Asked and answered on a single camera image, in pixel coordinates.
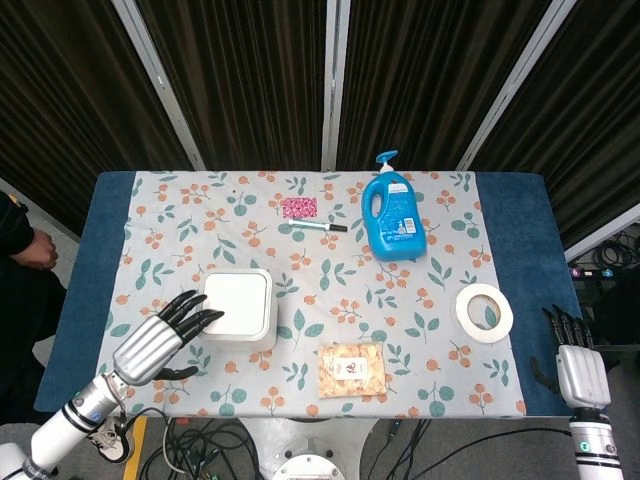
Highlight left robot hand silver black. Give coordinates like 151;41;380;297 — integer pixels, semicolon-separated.
112;289;226;387

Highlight bystander bare hand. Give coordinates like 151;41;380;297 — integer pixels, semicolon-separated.
9;232;60;272

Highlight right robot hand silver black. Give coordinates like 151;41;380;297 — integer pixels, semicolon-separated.
530;304;612;409

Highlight white square box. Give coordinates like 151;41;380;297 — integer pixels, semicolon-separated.
199;268;278;351

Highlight bystander dark sleeved forearm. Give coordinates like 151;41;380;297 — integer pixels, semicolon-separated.
0;191;39;264

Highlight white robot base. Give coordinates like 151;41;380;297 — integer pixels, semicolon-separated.
238;417;382;480

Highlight bystander dark trouser leg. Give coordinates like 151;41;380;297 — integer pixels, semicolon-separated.
0;259;67;419

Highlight white sneaker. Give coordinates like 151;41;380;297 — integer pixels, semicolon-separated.
87;417;134;464

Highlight white tape roll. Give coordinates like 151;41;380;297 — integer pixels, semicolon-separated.
455;282;514;344

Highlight blue table cover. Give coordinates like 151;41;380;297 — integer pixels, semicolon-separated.
33;170;584;416

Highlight dark folding screen panel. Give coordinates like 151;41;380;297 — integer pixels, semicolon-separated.
114;0;336;171
324;0;581;171
0;0;196;236
469;0;640;251

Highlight floral leaf print tablecloth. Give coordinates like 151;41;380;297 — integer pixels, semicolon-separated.
94;170;529;419

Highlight pink patterned card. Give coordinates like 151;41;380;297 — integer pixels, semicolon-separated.
282;197;319;219

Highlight black and white marker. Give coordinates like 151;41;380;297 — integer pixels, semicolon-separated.
288;218;349;233

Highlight clear snack bag with label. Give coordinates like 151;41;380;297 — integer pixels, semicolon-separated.
318;342;389;400

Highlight blue detergent pump bottle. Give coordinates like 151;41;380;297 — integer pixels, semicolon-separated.
361;148;428;262

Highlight black floor cable bundle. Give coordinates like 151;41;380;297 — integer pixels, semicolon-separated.
133;415;264;480

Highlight long black floor cable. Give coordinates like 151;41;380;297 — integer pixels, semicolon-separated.
359;418;572;480

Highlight coiled black cables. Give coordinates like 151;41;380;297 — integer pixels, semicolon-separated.
592;227;640;272

